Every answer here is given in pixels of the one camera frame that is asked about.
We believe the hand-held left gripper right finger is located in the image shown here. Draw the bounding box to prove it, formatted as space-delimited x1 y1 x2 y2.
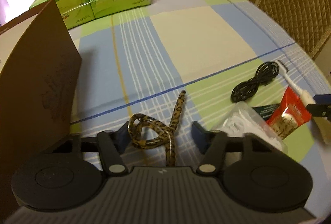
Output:
191 121 283 177

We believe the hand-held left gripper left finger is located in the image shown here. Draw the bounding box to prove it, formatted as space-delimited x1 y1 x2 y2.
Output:
49 121 130 177

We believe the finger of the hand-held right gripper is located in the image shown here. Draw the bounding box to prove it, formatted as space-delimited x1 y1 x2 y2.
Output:
307 103 331 119
314 94 331 105

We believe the clear plastic bag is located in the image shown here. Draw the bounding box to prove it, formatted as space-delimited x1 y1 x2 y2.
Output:
211 102 289 156

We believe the white electric toothbrush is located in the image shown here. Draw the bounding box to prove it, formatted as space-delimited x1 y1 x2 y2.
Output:
274 60 331 147

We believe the leopard print cord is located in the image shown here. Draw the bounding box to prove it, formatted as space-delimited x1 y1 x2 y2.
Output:
128 89 187 167

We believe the brown cardboard box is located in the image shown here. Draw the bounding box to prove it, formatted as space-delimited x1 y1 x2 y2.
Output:
0 0 82 214

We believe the black cable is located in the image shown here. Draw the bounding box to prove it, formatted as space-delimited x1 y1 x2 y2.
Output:
231 61 280 103

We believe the dark green packet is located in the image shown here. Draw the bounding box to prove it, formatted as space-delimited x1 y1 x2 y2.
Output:
252 103 281 121

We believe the red snack packet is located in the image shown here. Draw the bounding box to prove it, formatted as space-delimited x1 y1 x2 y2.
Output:
266 86 312 140

